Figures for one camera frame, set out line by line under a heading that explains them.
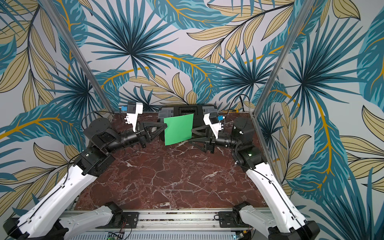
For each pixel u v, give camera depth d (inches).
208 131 21.6
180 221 29.5
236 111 47.5
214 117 19.0
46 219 14.6
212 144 20.1
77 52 32.9
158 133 20.4
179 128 21.3
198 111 38.4
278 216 15.1
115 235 28.3
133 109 17.9
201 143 20.9
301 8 27.6
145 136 18.5
